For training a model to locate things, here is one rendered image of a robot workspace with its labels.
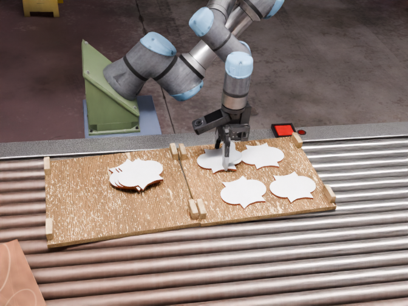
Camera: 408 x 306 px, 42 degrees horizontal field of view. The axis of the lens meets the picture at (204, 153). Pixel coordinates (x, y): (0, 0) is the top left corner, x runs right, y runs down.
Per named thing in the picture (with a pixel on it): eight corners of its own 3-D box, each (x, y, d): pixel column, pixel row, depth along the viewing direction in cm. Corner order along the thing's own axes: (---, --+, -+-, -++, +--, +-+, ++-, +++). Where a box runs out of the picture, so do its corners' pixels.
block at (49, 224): (46, 225, 143) (45, 218, 141) (53, 224, 143) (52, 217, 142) (47, 241, 139) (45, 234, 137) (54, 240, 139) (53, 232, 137)
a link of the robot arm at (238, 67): (254, 51, 151) (254, 64, 144) (249, 84, 157) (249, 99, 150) (226, 48, 151) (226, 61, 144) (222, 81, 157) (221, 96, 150)
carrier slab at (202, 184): (176, 151, 174) (176, 147, 173) (294, 139, 183) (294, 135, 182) (200, 227, 147) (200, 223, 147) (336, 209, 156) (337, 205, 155)
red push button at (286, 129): (273, 129, 188) (274, 125, 187) (289, 127, 189) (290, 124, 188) (277, 138, 183) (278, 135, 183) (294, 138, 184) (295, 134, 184)
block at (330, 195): (321, 190, 160) (323, 183, 158) (327, 189, 160) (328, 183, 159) (329, 203, 156) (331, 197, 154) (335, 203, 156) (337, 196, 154)
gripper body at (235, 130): (248, 143, 162) (253, 110, 154) (220, 145, 160) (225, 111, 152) (240, 129, 168) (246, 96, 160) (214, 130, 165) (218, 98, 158)
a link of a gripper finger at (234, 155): (243, 171, 162) (243, 141, 160) (224, 173, 161) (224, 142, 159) (240, 169, 165) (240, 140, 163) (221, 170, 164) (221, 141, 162)
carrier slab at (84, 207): (45, 165, 165) (44, 161, 164) (173, 150, 174) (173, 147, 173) (47, 248, 139) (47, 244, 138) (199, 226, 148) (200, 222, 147)
